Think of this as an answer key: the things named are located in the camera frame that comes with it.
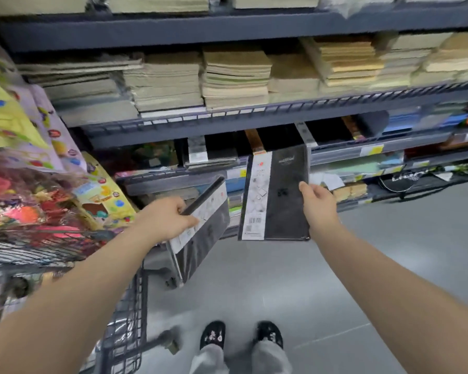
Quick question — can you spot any person's right hand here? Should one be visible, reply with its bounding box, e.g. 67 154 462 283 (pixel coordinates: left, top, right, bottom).
298 181 342 230

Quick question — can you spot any person's left hand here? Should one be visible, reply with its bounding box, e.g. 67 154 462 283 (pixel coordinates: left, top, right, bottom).
134 196 200 244

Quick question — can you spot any black notebook with white band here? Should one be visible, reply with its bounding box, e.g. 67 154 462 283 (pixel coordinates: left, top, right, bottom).
167 176 231 285
238 145 311 242

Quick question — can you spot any person's left forearm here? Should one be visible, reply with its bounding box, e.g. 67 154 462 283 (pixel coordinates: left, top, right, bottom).
0 226 151 374

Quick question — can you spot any person's right forearm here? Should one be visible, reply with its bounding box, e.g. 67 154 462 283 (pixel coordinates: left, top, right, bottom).
315 220 468 374

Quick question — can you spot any stack of small tan pads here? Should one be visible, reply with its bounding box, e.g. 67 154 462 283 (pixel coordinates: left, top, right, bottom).
333 182 369 204

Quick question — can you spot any stack of green pads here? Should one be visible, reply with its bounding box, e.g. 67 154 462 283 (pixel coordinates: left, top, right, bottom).
311 152 405 183

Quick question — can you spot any row of black notebooks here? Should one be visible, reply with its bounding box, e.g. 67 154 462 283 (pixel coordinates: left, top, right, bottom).
184 120 361 170

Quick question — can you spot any yellow modelling clay packet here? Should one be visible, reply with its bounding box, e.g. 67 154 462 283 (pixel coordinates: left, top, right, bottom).
73 151 138 230

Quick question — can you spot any person's left black shoe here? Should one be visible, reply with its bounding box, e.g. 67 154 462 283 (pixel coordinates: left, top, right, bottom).
200 320 227 351

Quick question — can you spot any person's black shoe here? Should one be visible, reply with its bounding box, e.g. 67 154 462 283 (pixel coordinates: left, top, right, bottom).
200 320 227 351
253 320 284 351

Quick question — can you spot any stack of tan notebooks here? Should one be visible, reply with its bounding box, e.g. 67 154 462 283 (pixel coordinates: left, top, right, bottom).
266 54 321 95

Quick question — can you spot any stack of yellow-edged notebooks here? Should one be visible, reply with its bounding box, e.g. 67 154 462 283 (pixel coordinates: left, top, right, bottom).
300 35 385 95

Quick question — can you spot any stack of beige notebooks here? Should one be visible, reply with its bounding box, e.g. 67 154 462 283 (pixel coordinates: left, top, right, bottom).
411 32 468 85
201 44 273 110
372 32 453 89
122 51 204 113

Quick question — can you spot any person's right black shoe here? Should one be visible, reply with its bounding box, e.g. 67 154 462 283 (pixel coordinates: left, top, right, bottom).
253 320 284 351

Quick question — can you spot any stack of blue folders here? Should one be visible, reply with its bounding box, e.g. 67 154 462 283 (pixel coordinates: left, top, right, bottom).
385 107 468 135

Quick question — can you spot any person's left grey trouser leg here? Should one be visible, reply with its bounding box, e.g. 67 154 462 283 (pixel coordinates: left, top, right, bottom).
189 344 225 374

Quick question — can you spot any person's grey trouser leg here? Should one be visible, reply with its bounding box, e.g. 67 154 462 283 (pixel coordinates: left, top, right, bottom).
189 344 225 374
251 340 293 374

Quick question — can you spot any person's right grey trouser leg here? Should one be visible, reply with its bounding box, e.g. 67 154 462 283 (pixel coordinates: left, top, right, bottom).
251 340 293 374

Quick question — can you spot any pile of red colourful packets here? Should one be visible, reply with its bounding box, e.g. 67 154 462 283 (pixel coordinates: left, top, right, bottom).
0 150 104 248

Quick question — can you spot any stack of grey notebooks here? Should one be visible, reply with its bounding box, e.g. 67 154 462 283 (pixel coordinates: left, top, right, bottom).
17 54 144 128

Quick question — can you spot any stack of olive notebooks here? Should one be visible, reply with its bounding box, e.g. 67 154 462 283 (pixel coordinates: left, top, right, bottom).
0 0 89 15
232 0 321 10
105 0 210 14

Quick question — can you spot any clear plastic wrapped bundle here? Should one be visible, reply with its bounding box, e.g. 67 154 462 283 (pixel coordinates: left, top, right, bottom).
319 0 399 18

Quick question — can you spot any dark grey metal shelving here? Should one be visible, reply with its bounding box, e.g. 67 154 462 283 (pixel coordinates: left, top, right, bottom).
0 0 468 240

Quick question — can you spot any yellow-green printed toy packet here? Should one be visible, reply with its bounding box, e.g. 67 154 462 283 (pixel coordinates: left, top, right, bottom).
0 68 50 151

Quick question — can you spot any black cord bundle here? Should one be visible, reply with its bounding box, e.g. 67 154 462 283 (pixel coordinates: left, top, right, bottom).
378 167 468 201

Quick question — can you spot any grey wire shopping cart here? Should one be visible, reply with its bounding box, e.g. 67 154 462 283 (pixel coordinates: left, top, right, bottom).
0 228 181 374

